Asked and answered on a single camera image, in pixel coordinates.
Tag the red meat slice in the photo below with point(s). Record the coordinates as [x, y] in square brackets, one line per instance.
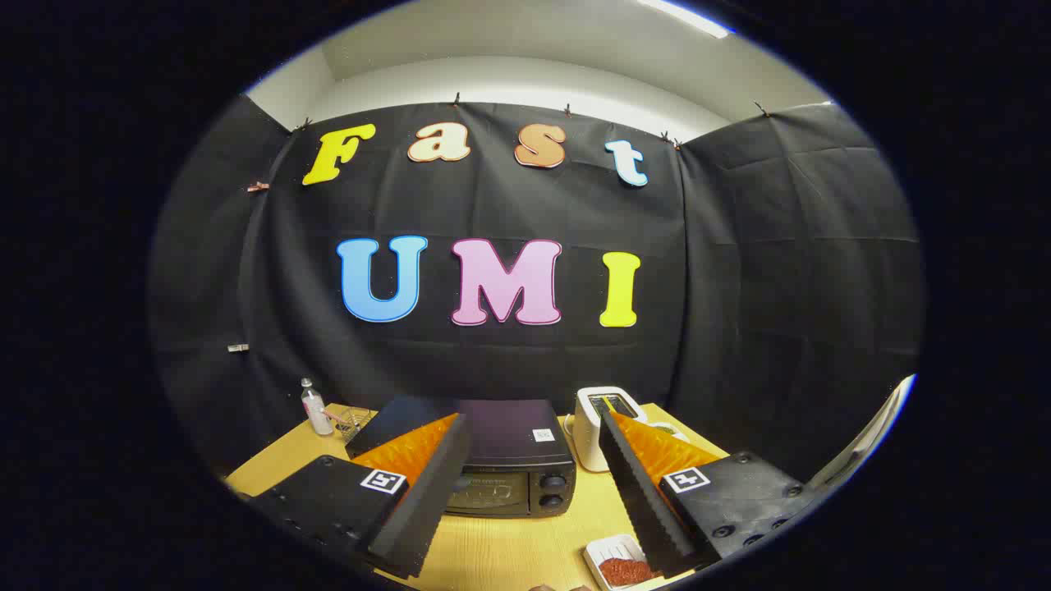
[626, 571]

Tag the clear plastic bottle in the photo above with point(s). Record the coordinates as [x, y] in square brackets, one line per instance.
[316, 414]

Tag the small white dish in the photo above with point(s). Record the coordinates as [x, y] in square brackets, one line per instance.
[669, 428]

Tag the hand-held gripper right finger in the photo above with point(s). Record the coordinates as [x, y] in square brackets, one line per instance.
[636, 492]

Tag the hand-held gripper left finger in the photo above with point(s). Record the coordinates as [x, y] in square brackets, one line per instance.
[427, 501]

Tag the black toaster oven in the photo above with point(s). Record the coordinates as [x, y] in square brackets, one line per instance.
[509, 431]

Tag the white food tray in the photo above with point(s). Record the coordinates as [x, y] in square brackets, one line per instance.
[612, 548]

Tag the white pop-up toaster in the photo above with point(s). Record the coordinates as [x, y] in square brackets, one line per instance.
[587, 435]

